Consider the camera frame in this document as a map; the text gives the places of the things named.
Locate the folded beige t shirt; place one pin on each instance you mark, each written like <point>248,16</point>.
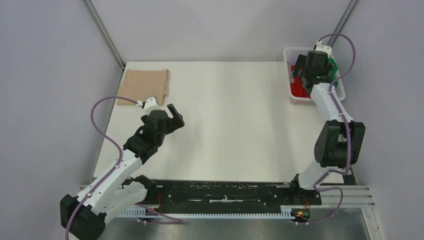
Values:
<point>139,85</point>

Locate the white plastic laundry basket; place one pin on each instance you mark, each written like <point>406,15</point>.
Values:
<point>293,52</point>

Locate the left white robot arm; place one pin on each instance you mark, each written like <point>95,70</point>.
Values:
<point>87,214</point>

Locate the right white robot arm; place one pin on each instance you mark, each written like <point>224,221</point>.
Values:
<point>340,140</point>

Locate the red t shirt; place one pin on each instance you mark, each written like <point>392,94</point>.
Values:
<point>297,88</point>

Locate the aluminium corner post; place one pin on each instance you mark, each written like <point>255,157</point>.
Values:
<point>95,16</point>
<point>347,13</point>

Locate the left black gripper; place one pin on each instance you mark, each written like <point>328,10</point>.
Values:
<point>175,122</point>

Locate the white slotted cable duct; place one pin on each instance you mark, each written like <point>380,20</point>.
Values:
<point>142,213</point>

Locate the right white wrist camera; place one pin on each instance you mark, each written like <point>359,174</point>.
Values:
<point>319,46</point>

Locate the left aluminium corner post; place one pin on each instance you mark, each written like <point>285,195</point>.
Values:
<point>95,16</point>

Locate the right aluminium corner post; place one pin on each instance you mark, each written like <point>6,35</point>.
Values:
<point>347,13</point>

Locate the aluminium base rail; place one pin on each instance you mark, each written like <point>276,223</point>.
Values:
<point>349,196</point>

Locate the green t shirt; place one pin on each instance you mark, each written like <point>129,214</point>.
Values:
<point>334,68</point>

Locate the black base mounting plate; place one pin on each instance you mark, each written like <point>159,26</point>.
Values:
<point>226,197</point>

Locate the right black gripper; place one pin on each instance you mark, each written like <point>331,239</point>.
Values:
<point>301,63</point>

